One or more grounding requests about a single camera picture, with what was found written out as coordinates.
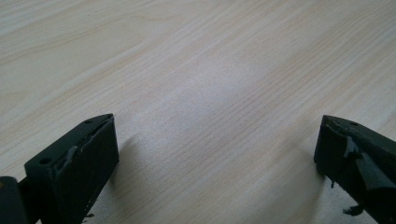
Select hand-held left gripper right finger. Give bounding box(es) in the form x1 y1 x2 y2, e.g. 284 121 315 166
313 115 396 224

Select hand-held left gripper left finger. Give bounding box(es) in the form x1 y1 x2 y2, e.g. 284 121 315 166
23 113 120 224

